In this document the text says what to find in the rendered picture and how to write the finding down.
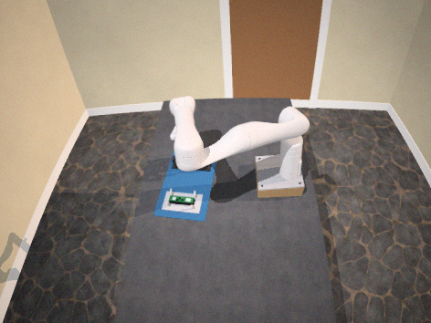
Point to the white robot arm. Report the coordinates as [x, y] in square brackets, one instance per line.
[191, 155]

